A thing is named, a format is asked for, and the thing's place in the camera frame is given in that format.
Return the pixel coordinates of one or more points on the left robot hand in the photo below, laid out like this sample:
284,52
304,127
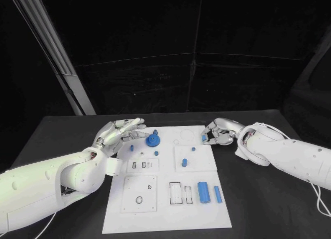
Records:
114,134

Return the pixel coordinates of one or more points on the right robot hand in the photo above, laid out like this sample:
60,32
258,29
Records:
225,127

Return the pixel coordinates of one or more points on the short blue peg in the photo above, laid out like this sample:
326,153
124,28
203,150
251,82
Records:
205,138

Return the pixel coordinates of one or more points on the thin long blue cylinder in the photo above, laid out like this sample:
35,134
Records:
218,194

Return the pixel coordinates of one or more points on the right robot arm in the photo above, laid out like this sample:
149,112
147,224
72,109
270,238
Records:
288,155

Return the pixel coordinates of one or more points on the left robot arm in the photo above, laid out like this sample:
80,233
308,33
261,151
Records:
34,186

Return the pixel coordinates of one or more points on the white task board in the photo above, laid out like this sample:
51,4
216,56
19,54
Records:
165,218

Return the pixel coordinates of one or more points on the blue gear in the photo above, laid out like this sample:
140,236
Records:
153,140

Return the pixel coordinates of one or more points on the blue plug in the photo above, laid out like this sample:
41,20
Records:
185,162

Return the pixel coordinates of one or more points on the thick blue cylinder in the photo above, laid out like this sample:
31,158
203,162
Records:
203,192

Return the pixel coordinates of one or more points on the white frame post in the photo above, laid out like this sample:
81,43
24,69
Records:
74,84

